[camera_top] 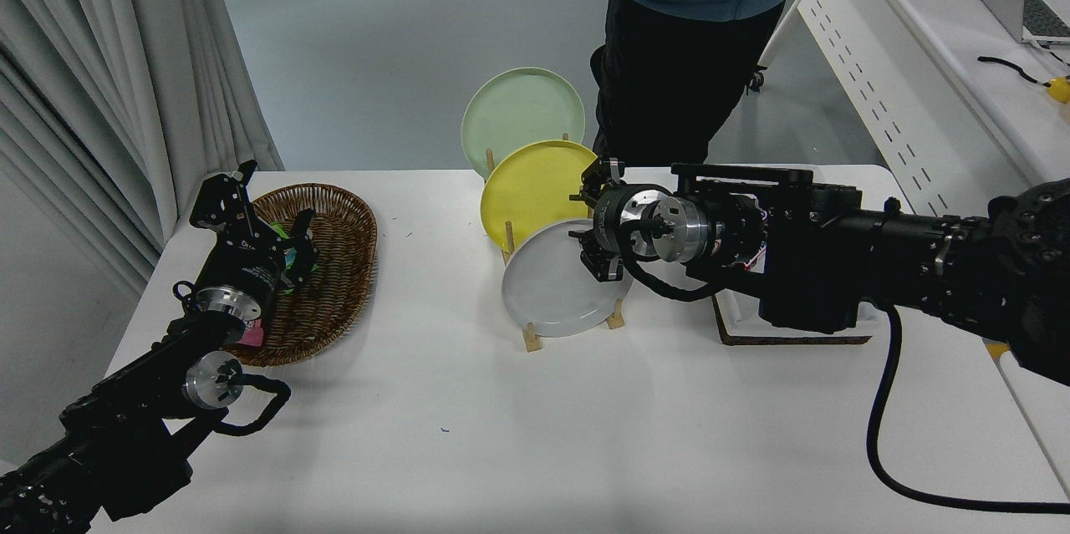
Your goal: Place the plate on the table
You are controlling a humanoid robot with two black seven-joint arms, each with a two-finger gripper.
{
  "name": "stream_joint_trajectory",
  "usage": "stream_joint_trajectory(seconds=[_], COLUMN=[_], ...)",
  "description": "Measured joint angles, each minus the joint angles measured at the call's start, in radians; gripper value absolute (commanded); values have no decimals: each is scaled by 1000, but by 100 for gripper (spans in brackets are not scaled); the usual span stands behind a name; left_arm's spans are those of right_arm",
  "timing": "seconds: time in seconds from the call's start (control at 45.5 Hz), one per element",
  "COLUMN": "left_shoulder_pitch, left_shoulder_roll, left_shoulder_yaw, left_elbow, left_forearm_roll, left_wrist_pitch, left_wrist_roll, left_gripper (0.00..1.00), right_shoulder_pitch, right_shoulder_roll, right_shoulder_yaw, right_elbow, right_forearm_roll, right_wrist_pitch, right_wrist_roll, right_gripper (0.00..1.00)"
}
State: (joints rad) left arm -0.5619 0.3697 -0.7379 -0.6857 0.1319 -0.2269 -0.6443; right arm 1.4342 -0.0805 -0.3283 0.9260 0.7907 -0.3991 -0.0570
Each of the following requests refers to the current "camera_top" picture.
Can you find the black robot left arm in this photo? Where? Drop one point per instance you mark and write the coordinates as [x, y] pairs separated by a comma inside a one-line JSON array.
[[125, 425]]

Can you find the pale green round plate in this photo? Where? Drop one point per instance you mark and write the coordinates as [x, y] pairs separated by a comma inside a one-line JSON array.
[[518, 108]]

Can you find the person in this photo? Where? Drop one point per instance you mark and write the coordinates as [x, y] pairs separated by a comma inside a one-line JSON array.
[[677, 74]]

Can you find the green snack packet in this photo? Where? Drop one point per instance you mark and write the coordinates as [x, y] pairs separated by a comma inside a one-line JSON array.
[[272, 227]]

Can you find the wooden plate rack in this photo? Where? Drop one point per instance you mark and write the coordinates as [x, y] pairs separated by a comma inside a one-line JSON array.
[[532, 342]]

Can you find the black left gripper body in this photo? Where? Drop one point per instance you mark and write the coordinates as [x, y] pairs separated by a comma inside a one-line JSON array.
[[247, 271]]

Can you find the white side table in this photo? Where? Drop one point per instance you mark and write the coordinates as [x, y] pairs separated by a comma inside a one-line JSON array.
[[1045, 434]]

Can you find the white lined tray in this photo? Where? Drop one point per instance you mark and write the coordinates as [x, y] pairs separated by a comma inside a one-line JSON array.
[[737, 318]]

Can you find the yellow round plate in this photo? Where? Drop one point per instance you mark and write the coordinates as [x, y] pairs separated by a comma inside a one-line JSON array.
[[535, 187]]

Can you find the white desk with perforated panel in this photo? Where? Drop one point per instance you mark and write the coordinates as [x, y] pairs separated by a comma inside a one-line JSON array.
[[878, 99]]

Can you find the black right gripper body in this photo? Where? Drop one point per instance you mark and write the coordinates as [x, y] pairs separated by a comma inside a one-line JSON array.
[[610, 221]]

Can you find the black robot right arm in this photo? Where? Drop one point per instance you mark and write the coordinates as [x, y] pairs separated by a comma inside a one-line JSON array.
[[836, 266]]

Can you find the grey round plate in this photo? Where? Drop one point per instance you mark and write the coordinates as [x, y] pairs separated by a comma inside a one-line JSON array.
[[547, 287]]

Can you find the small yellow object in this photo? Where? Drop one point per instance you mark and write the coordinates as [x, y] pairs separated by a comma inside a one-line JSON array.
[[1060, 89]]

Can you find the brown wicker basket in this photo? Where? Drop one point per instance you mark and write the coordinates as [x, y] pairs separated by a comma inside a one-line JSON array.
[[338, 266]]

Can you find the grey curtain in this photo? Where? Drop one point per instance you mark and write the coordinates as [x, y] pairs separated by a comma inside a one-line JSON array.
[[109, 58]]

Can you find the pink snack packet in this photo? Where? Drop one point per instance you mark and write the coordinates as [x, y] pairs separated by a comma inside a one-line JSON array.
[[251, 337]]

